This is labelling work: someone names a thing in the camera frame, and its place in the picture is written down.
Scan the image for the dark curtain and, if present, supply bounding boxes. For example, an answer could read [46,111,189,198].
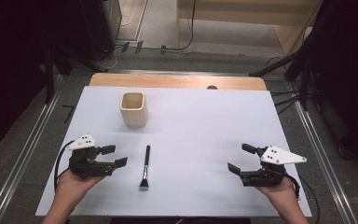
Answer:
[304,0,358,171]
[0,0,87,157]

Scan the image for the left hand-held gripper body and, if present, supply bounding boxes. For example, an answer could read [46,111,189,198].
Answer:
[65,133,115,180]

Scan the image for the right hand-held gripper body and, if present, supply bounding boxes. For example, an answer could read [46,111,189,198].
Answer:
[240,145,308,188]

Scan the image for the person's right hand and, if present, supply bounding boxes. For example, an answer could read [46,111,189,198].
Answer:
[255,177,300,203]

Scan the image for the person's left hand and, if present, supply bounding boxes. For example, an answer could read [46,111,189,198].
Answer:
[55,169,106,203]

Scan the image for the square wooden cup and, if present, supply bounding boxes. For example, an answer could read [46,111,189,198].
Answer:
[118,91,148,128]

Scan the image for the black makeup brush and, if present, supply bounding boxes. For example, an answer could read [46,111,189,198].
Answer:
[138,145,152,190]

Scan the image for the braided black right gripper cable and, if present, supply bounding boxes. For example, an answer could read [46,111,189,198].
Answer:
[285,173,301,200]

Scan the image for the bundle of black floor cables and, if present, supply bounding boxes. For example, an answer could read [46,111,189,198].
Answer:
[269,89,302,116]

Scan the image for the aluminium floor rail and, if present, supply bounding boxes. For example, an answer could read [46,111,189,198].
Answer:
[292,99,358,224]
[0,90,63,224]

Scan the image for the thin black floor cable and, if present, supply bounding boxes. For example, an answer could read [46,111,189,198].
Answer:
[297,175,321,224]

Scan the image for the black equipment cabinet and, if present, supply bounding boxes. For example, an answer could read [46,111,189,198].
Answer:
[79,0,123,62]

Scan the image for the black metal stand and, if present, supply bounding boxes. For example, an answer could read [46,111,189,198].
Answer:
[249,46,312,112]
[41,46,108,105]

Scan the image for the black hanging cable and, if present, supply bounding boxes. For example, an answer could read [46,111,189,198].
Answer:
[155,0,198,52]

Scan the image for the white floor cable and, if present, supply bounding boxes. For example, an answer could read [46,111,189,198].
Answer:
[103,13,132,70]

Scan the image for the light wooden furniture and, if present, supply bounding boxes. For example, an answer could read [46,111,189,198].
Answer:
[176,0,324,58]

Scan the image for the white table sheet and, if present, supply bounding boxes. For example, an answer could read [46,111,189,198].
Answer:
[34,86,312,218]

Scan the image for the wooden table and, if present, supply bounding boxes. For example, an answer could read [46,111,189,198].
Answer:
[88,72,268,91]

